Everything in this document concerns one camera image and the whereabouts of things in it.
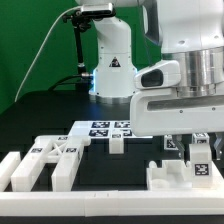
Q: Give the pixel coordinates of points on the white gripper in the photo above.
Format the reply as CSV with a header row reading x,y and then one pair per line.
x,y
156,109

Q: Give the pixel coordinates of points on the white chair seat part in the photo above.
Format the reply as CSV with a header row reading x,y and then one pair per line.
x,y
171,175

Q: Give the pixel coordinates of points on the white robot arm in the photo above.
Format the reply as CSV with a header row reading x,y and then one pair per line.
x,y
183,92

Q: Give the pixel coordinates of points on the white tagged cube right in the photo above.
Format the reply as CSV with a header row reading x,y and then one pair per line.
x,y
199,138

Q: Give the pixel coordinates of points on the white tagged cube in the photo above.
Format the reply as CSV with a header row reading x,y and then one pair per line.
x,y
199,138
168,143

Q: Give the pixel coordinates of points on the white tagged cube left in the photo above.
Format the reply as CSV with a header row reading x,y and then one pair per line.
x,y
168,143

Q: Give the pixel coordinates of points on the white U-shaped border fence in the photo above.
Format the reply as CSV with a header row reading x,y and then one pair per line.
x,y
196,201

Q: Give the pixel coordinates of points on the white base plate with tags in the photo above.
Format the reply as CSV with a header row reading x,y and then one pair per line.
x,y
102,129

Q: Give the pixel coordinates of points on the white chair back frame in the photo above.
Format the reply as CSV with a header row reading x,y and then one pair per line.
x,y
64,151

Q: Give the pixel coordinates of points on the grey camera on stand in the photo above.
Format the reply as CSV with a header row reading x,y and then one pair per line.
x,y
97,10

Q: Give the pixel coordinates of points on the black camera stand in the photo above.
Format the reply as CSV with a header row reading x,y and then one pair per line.
x,y
81,22

